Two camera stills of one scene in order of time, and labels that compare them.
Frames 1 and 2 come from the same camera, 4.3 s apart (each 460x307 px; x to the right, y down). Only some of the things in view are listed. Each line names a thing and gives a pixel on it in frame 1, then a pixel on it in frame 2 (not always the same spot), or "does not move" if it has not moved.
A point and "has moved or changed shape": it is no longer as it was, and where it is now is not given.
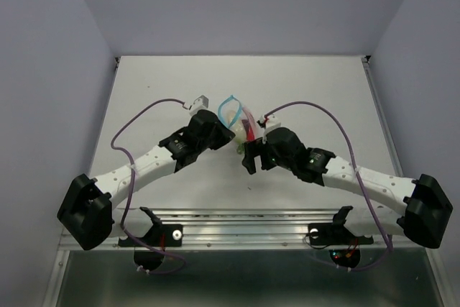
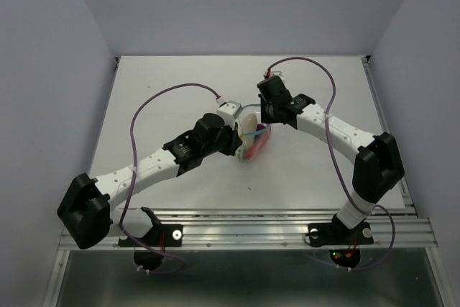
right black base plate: [334, 234] does not move
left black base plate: [159, 235] does not move
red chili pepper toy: [249, 133] has moved or changed shape
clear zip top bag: [239, 120] has moved or changed shape
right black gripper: [253, 148] to [265, 118]
